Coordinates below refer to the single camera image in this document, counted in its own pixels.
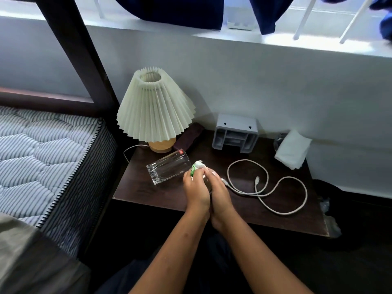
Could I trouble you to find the person's right hand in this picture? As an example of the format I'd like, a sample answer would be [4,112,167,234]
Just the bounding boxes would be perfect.
[203,168,236,232]

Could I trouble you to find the cream pleated table lamp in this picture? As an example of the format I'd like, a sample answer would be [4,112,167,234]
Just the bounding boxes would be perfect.
[116,67,196,154]

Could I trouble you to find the person's right forearm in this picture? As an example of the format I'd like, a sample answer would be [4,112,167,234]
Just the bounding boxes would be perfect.
[211,217,313,294]

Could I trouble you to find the dark maroon case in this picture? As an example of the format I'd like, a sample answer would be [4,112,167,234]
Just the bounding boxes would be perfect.
[173,122,206,152]

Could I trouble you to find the clear plastic bag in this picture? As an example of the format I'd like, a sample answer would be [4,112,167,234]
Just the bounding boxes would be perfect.
[318,197,342,239]

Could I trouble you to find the white charging cable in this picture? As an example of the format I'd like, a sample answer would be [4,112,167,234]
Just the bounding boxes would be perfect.
[221,159,308,216]

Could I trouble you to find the person's left forearm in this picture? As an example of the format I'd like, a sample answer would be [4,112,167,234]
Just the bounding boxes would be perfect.
[130,208,212,294]

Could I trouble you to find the clear drinking glass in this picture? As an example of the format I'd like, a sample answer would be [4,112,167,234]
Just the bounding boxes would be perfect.
[146,149,192,186]

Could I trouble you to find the grey blanket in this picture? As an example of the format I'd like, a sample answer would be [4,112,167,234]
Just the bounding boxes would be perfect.
[0,212,92,294]

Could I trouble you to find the person's dark trousers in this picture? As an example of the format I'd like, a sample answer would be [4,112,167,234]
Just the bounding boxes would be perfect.
[95,229,255,294]

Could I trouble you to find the grey tissue box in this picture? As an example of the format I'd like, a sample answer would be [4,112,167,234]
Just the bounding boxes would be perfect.
[212,113,260,154]

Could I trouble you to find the person's left hand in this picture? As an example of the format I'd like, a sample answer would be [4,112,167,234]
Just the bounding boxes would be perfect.
[183,163,212,216]

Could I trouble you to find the dark wooden bed frame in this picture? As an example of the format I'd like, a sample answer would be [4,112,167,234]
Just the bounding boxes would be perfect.
[0,0,120,120]

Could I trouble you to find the white lamp cord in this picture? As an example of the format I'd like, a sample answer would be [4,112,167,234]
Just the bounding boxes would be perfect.
[123,144,151,164]

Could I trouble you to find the white window railing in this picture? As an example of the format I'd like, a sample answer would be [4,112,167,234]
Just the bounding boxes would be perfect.
[91,0,376,45]

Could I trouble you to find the white tissue stack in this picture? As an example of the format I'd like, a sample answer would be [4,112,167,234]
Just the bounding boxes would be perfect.
[274,129,312,170]

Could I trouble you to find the clear glass ashtray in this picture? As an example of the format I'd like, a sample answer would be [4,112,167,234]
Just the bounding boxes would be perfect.
[273,133,288,153]

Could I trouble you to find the striped mattress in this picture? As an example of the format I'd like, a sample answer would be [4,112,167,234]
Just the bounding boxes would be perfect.
[0,105,118,258]

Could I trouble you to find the dark wooden bedside table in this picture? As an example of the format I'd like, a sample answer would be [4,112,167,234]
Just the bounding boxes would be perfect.
[112,128,331,238]

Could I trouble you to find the blue curtain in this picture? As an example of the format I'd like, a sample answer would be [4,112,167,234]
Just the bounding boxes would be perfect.
[318,0,392,43]
[248,0,296,36]
[111,0,225,30]

